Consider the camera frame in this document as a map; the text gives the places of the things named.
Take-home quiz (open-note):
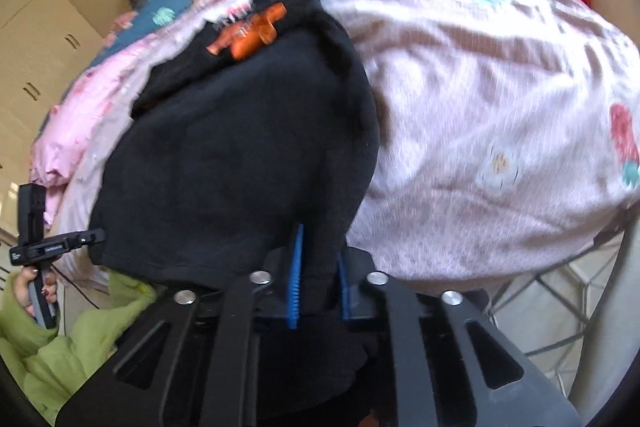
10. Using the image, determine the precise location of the black sweater with orange patches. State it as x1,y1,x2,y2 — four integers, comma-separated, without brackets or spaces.
90,0,396,423

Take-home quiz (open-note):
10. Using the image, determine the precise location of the strawberry printed pink quilt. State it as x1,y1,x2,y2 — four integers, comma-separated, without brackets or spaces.
52,0,640,293

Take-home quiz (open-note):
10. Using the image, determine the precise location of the green fleece garment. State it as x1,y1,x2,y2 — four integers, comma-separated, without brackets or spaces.
20,271,157,425

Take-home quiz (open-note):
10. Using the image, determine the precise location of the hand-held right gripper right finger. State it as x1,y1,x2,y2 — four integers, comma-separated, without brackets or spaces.
336,247,583,427

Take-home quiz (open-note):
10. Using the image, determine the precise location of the black cable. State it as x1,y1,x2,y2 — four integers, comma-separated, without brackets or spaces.
52,264,108,310

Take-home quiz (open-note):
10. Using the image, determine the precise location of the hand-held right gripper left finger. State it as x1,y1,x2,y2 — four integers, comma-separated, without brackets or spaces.
55,223,306,427

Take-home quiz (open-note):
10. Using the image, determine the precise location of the cream wardrobe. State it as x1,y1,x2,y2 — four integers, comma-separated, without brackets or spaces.
0,0,106,228

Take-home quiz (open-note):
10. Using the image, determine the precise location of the grey metal frame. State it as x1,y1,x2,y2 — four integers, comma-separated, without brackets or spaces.
487,232,626,403

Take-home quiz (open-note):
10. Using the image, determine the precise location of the person's left hand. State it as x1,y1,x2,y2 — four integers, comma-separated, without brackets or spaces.
6,269,60,316

